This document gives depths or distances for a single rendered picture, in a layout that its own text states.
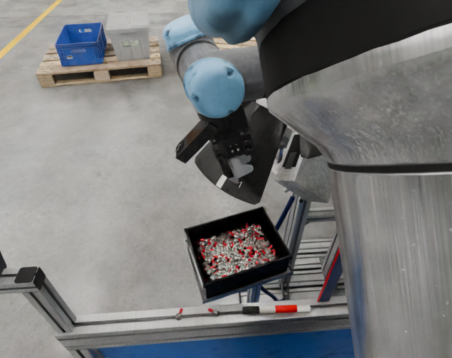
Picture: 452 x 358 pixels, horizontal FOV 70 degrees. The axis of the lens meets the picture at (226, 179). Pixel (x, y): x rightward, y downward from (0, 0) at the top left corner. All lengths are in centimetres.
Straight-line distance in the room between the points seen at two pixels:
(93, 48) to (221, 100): 322
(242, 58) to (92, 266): 161
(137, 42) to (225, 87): 316
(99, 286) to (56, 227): 52
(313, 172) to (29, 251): 171
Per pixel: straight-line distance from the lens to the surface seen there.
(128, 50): 361
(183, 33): 52
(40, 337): 183
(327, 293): 72
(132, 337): 76
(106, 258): 192
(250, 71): 46
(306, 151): 56
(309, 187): 79
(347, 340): 97
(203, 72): 42
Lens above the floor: 152
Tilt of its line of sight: 43 degrees down
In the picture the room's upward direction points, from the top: straight up
